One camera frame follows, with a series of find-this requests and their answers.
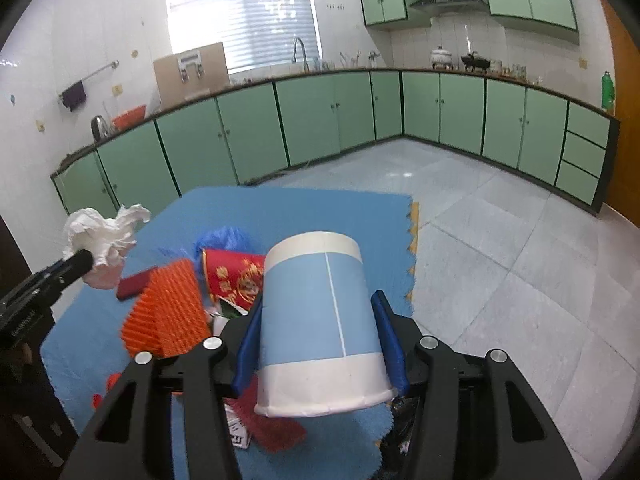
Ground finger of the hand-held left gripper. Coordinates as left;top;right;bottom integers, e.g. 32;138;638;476
32;250;96;291

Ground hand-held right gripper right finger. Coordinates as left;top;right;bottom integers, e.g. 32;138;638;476
371;290;583;480

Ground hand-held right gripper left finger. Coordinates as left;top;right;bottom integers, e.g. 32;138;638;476
60;294;265;480

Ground white tissue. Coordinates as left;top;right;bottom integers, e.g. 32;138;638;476
62;203;152;289

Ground dark red sponge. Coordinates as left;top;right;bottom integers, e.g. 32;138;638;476
116;270;153;302

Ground blue and white paper cup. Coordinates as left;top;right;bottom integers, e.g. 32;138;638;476
253;231;399;418

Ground blue plastic bag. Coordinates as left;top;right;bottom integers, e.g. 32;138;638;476
192;226;251;261

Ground white printed packet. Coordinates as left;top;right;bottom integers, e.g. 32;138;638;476
222;400;251;451

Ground red printed paper cup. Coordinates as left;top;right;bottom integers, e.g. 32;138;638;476
201;248;267;318

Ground red ribbed plastic piece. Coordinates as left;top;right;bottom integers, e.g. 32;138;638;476
245;410;307;453

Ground orange spiky brush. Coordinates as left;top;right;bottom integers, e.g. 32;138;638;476
120;259;213;358

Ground dark wooden furniture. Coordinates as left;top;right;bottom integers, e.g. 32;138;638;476
0;215;81;480

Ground steel electric kettle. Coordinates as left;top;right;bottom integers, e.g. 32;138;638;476
90;115;112;143

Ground red plastic basin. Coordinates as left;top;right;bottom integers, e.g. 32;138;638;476
111;105;148;131

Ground blue cloth mat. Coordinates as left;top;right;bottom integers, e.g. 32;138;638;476
40;186;418;480

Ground dark hanging towel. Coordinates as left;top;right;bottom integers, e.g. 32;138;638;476
61;80;88;112

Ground brown cardboard board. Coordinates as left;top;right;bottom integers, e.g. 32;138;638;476
152;42;231;106

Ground green lower kitchen cabinets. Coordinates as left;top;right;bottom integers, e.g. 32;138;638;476
50;69;621;217

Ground window with blinds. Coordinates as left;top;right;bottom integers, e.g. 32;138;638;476
165;0;323;73

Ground black wok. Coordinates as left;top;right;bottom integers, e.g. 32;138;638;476
460;51;490;72

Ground metal kitchen faucet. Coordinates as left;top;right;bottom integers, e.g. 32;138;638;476
291;36;311;73

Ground green plastic bottle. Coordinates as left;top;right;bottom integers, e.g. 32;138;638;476
600;71;616;113

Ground range hood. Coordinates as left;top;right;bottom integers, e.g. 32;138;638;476
409;0;488;13

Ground metal towel rail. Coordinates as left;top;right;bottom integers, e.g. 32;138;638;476
57;60;120;103

